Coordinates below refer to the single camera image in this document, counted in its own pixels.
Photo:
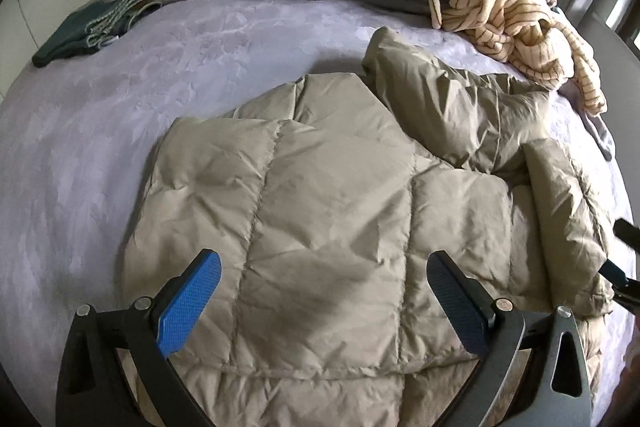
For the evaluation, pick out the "dark green folded garment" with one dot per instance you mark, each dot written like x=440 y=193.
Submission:
x=65 y=37

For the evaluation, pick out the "beige puffer jacket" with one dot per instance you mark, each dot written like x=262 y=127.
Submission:
x=325 y=217

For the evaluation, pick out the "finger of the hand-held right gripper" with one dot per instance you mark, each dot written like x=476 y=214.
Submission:
x=617 y=274
x=627 y=234

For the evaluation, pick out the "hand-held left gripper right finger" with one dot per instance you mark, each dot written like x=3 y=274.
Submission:
x=457 y=307

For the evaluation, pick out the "lavender bed cover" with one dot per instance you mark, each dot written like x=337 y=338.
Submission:
x=150 y=107

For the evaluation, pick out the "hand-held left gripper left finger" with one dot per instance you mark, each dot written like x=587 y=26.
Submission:
x=192 y=302

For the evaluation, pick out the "cream striped garment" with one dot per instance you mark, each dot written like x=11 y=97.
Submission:
x=525 y=27

